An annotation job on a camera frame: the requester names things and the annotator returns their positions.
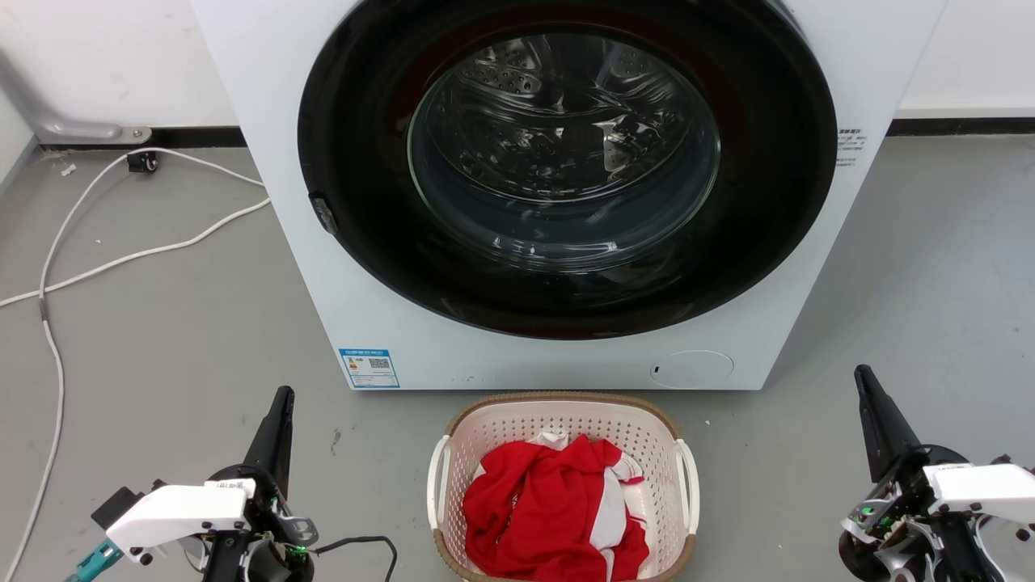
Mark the round black glass washer door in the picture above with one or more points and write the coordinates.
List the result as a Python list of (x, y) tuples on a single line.
[(364, 202)]

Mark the blue energy label sticker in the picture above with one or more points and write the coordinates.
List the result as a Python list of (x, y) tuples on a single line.
[(369, 368)]

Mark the grey wall pipe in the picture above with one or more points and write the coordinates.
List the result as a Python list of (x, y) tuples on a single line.
[(48, 121)]

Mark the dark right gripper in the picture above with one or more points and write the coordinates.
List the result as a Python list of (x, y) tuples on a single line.
[(897, 517)]

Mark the round white filter cover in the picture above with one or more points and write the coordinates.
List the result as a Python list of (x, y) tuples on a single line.
[(691, 369)]

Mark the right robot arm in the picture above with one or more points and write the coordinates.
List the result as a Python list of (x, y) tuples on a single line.
[(982, 554)]

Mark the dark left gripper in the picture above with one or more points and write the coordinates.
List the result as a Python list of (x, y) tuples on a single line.
[(279, 525)]

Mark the small black text sticker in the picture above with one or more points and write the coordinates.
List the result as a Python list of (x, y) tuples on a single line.
[(849, 145)]

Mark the white front-load washing machine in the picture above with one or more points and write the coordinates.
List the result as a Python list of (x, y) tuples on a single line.
[(275, 97)]

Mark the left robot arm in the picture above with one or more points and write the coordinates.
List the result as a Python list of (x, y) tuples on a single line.
[(222, 559)]

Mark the red and white garment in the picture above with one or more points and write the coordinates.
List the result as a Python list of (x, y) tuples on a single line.
[(542, 509)]

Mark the small black floor clamp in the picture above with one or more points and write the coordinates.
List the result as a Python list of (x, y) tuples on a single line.
[(142, 161)]

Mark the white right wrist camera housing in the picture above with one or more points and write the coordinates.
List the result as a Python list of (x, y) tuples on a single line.
[(982, 485)]

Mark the steel washer drum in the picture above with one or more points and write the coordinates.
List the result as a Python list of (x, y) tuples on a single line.
[(517, 81)]

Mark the beige plastic laundry basket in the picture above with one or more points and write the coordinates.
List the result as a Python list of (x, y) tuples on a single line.
[(566, 416)]

